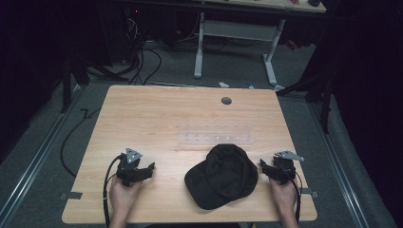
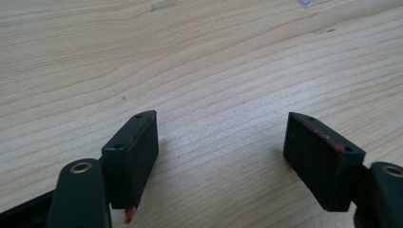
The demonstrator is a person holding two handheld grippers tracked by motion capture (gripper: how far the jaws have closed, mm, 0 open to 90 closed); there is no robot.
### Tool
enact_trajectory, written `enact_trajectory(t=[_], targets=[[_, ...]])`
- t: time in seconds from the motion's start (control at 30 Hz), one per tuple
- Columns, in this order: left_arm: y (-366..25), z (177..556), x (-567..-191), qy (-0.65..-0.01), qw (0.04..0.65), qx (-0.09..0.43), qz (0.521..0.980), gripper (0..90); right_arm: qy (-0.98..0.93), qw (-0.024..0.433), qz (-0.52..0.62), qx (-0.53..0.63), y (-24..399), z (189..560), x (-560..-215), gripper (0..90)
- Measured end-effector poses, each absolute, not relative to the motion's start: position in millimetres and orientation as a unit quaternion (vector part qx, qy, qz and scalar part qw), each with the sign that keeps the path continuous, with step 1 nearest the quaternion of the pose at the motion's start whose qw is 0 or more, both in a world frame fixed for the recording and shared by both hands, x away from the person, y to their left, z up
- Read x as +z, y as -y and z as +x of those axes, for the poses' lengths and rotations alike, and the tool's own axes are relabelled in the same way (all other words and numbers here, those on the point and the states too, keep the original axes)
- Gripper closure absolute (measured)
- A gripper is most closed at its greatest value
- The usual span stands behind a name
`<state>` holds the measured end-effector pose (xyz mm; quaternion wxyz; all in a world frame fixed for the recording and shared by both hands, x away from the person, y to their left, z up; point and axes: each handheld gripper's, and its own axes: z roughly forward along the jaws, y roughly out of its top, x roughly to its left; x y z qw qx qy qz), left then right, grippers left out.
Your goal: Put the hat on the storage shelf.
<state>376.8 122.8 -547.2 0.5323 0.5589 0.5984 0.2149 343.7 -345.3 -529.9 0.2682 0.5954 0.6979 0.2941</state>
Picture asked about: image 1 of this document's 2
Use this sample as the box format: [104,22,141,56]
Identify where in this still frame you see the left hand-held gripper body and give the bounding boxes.
[115,146,144,188]

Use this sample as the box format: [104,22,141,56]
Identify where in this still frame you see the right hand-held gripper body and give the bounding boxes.
[271,150,305,186]

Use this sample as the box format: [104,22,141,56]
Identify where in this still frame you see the person's right hand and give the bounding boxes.
[268,177,299,220]

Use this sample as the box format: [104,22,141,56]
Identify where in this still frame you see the person's left hand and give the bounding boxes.
[108,175,144,220]

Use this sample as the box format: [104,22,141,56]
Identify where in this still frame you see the grey tape piece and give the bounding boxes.
[59,191,84,201]
[300,187,319,200]

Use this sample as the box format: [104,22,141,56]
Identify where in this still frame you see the black baseball cap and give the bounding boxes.
[183,143,259,211]

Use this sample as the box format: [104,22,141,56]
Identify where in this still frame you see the clear plastic strip with holes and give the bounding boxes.
[176,123,255,147]

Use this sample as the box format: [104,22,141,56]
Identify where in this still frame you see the black metal stand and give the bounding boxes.
[275,61,336,135]
[59,55,91,115]

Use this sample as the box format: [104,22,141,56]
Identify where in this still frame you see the light wooden desk top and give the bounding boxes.
[201,0,327,14]

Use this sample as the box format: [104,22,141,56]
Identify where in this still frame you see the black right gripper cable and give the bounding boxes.
[282,167,302,224]

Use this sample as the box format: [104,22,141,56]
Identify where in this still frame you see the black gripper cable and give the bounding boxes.
[282,167,302,224]
[102,154,124,228]

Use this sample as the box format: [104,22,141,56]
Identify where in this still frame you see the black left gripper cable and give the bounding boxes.
[102,154,124,228]

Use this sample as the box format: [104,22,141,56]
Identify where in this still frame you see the metal floor rail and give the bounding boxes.
[0,84,87,222]
[308,103,372,228]

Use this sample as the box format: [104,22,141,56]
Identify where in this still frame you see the black floor cable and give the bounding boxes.
[60,107,103,179]

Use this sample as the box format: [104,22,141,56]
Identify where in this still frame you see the bundle of black cables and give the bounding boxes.
[125,17,163,86]

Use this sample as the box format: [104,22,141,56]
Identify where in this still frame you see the white metal desk frame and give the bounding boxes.
[193,11,287,87]

